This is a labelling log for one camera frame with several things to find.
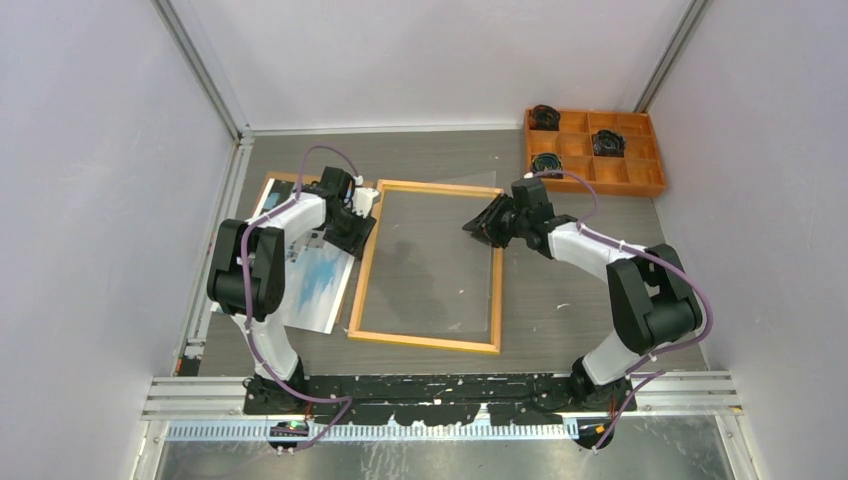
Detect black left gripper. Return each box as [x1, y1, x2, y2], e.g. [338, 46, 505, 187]
[325, 203, 377, 260]

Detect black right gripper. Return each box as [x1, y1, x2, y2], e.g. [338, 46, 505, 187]
[463, 193, 529, 250]

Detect building and sky photo print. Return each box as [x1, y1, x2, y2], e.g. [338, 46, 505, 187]
[210, 176, 358, 336]

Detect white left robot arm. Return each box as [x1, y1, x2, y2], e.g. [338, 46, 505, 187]
[207, 167, 380, 414]

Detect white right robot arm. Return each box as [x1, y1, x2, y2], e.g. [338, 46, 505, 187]
[463, 175, 705, 411]

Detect brown fibreboard backing board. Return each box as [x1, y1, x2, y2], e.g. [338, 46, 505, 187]
[254, 172, 376, 327]

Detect orange compartment tray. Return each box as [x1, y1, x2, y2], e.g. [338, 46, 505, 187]
[523, 104, 667, 198]

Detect black cable coil lower left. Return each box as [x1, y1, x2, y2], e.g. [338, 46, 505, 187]
[531, 152, 564, 178]

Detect black cable coil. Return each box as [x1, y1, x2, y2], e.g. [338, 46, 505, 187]
[592, 129, 627, 158]
[531, 152, 564, 178]
[529, 104, 562, 131]

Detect black cable coil top left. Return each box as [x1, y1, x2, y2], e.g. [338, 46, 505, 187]
[529, 104, 562, 131]

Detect black cable coil centre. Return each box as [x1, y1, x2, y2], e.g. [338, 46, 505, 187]
[592, 129, 627, 158]

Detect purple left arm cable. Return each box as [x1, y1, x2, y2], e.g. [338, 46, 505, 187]
[239, 144, 362, 453]

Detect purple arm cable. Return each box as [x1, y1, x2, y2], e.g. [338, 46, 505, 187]
[526, 170, 715, 453]
[239, 144, 362, 453]

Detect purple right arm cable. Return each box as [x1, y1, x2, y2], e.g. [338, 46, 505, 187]
[526, 170, 715, 453]

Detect aluminium left side rail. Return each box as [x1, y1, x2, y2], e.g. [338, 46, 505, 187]
[171, 128, 255, 376]

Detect aluminium rail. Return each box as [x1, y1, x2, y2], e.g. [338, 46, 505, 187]
[171, 128, 255, 376]
[141, 372, 744, 442]

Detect aluminium front rail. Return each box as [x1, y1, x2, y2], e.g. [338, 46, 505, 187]
[141, 372, 744, 442]

